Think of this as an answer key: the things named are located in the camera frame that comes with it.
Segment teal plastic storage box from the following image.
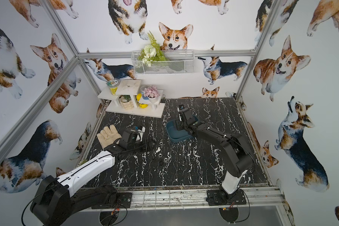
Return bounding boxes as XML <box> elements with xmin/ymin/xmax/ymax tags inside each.
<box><xmin>165</xmin><ymin>120</ymin><xmax>194</xmax><ymax>143</ymax></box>

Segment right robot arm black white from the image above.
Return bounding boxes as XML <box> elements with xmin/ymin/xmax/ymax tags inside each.
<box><xmin>175</xmin><ymin>105</ymin><xmax>255</xmax><ymax>195</ymax></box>

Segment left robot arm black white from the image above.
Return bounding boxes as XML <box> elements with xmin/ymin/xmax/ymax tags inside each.
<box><xmin>25</xmin><ymin>125</ymin><xmax>158</xmax><ymax>226</ymax></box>

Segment beige work glove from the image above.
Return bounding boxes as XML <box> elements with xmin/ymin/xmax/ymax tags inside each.
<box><xmin>97</xmin><ymin>124</ymin><xmax>121</xmax><ymax>149</ymax></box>

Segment yellow round toy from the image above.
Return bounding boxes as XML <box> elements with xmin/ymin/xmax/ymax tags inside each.
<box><xmin>136</xmin><ymin>93</ymin><xmax>149</xmax><ymax>109</ymax></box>

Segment woven basket with plant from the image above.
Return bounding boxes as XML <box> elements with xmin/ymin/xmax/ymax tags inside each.
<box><xmin>120</xmin><ymin>95</ymin><xmax>134</xmax><ymax>110</ymax></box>

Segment white tiered display shelf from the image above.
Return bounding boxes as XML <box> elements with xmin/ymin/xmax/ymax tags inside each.
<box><xmin>98</xmin><ymin>80</ymin><xmax>165</xmax><ymax>118</ymax></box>

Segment pink flowers in white pot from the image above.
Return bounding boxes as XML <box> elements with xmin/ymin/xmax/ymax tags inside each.
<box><xmin>144</xmin><ymin>86</ymin><xmax>160</xmax><ymax>103</ymax></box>

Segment blue cup on shelf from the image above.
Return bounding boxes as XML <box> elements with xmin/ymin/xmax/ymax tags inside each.
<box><xmin>140</xmin><ymin>86</ymin><xmax>148</xmax><ymax>100</ymax></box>

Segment green yellow snack cup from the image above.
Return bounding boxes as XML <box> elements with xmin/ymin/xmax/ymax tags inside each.
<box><xmin>106</xmin><ymin>79</ymin><xmax>120</xmax><ymax>96</ymax></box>

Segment green white artificial flowers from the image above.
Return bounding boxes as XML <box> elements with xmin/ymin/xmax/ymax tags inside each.
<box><xmin>137</xmin><ymin>31</ymin><xmax>168</xmax><ymax>67</ymax></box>

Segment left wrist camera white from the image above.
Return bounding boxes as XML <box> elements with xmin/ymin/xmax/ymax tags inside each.
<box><xmin>135</xmin><ymin>126</ymin><xmax>146</xmax><ymax>142</ymax></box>

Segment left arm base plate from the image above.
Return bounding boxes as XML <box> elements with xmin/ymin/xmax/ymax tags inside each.
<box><xmin>91</xmin><ymin>192</ymin><xmax>132</xmax><ymax>210</ymax></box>

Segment white wire wall basket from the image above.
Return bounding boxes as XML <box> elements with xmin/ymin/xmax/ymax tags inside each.
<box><xmin>131</xmin><ymin>50</ymin><xmax>195</xmax><ymax>75</ymax></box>

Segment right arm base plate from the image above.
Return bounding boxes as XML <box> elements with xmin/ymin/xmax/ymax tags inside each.
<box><xmin>206</xmin><ymin>189</ymin><xmax>247</xmax><ymax>206</ymax></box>

